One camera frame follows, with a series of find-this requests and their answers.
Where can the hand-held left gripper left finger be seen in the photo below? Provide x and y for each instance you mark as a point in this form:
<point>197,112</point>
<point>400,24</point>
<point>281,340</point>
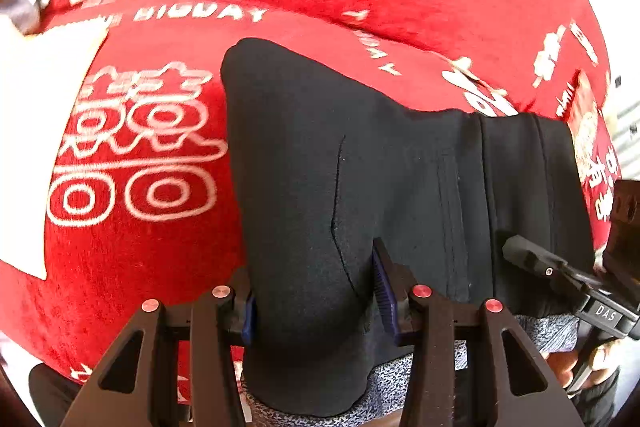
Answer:
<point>249,319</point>

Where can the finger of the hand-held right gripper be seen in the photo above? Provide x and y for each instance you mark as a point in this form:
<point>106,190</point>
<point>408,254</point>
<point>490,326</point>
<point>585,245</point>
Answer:
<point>532,257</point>

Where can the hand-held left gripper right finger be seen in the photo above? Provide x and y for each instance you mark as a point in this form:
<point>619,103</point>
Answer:
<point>386,292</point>

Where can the black pants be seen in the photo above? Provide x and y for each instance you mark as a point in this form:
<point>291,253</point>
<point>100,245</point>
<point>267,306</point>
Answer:
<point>400,167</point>

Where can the person's right hand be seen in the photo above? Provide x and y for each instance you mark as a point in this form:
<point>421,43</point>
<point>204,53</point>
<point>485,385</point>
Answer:
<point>560,364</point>

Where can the red printed packet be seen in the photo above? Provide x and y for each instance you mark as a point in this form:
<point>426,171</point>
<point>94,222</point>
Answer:
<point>592,147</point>

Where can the dark cloth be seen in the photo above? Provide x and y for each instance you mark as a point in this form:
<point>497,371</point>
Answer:
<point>52,399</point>

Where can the white cloth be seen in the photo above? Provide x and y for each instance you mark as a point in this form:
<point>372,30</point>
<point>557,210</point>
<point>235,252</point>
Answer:
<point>35,132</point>

